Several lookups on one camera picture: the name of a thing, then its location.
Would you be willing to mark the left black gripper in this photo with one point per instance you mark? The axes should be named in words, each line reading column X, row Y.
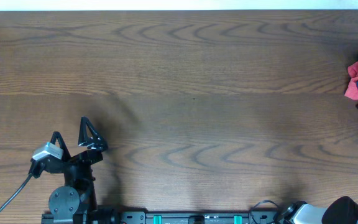
column 81, row 157

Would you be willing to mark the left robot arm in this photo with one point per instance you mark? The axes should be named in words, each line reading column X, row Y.
column 75, row 201

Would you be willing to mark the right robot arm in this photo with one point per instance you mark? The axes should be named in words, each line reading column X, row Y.
column 342, row 211

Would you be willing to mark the red garment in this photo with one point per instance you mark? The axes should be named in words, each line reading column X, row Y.
column 352, row 89

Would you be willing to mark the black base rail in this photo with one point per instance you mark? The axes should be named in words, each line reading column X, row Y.
column 187, row 218

